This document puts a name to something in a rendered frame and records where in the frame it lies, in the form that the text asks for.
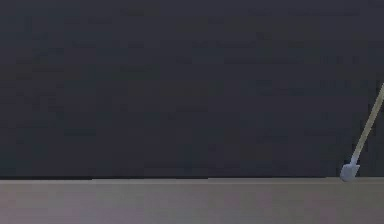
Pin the beige stick with grey head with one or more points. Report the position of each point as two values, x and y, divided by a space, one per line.
366 128

